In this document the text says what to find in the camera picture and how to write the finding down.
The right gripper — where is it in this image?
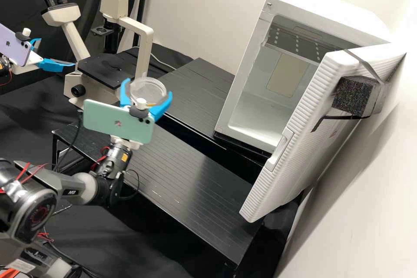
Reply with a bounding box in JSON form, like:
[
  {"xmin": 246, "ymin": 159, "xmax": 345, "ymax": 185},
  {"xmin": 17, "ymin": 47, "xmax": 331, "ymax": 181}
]
[{"xmin": 109, "ymin": 78, "xmax": 174, "ymax": 151}]

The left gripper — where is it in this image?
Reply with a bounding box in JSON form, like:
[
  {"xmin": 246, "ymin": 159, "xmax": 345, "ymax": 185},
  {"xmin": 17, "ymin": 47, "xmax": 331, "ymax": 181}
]
[{"xmin": 13, "ymin": 38, "xmax": 77, "ymax": 75}]

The petri dish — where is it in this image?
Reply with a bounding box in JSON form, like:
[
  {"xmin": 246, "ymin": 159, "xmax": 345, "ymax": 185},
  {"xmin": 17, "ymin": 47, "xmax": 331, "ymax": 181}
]
[{"xmin": 129, "ymin": 77, "xmax": 167, "ymax": 105}]

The cream microscope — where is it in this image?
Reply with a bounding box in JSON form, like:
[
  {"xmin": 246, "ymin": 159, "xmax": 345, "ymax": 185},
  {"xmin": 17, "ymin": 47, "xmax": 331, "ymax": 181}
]
[{"xmin": 41, "ymin": 0, "xmax": 155, "ymax": 111}]

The black platform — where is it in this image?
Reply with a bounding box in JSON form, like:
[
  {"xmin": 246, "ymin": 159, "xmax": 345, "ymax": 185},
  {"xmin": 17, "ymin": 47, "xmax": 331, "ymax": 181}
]
[
  {"xmin": 51, "ymin": 118, "xmax": 265, "ymax": 267},
  {"xmin": 114, "ymin": 46, "xmax": 146, "ymax": 65},
  {"xmin": 156, "ymin": 57, "xmax": 274, "ymax": 163}
]

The incubator door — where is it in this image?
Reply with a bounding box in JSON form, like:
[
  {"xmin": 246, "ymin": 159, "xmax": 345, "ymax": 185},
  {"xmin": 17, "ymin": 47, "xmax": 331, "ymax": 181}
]
[{"xmin": 239, "ymin": 42, "xmax": 408, "ymax": 222}]

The white incubator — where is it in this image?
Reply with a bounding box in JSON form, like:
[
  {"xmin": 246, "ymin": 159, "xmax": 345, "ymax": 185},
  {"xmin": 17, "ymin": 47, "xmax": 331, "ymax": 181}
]
[{"xmin": 213, "ymin": 0, "xmax": 393, "ymax": 156}]

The left wrist camera phone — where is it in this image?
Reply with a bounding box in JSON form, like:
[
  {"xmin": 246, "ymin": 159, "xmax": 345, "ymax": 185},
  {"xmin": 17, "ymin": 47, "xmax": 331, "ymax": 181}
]
[{"xmin": 0, "ymin": 23, "xmax": 33, "ymax": 67}]

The wrist camera phone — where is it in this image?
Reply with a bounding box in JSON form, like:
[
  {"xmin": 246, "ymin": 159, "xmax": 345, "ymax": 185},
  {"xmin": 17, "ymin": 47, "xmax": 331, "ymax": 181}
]
[
  {"xmin": 0, "ymin": 23, "xmax": 33, "ymax": 67},
  {"xmin": 82, "ymin": 97, "xmax": 158, "ymax": 146}
]

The right wrist camera phone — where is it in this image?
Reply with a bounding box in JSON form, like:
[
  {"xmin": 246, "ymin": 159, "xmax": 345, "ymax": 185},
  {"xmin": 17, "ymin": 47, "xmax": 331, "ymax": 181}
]
[{"xmin": 82, "ymin": 97, "xmax": 158, "ymax": 146}]

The white cable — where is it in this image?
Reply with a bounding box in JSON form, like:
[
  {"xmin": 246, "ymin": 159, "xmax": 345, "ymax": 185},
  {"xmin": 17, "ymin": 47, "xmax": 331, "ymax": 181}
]
[{"xmin": 152, "ymin": 54, "xmax": 179, "ymax": 71}]

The black cable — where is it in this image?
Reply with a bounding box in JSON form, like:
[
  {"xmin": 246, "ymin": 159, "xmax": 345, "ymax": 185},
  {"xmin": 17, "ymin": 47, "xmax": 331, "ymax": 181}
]
[{"xmin": 53, "ymin": 113, "xmax": 86, "ymax": 174}]

